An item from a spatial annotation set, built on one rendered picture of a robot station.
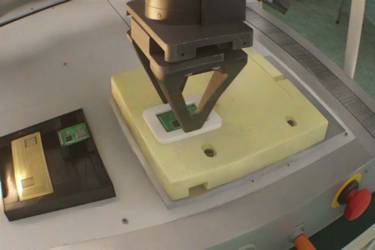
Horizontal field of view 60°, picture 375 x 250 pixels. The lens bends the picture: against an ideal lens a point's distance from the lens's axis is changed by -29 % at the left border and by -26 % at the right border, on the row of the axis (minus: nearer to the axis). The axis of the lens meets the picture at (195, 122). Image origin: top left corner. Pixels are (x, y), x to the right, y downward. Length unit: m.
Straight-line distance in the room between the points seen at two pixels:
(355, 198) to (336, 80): 0.20
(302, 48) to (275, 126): 0.25
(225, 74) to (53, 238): 0.20
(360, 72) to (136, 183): 2.20
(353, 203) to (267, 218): 0.11
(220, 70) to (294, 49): 0.29
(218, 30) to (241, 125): 0.11
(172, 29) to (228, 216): 0.15
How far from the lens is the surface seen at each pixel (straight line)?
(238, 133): 0.35
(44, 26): 0.72
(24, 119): 0.47
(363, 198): 0.40
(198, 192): 0.33
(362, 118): 0.48
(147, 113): 0.36
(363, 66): 2.56
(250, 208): 0.34
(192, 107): 0.37
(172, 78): 0.28
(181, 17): 0.28
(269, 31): 0.62
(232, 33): 0.27
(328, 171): 0.39
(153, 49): 0.29
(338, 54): 2.58
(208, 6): 0.27
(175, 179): 0.31
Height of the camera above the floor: 1.12
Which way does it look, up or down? 39 degrees down
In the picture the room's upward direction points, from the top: 1 degrees clockwise
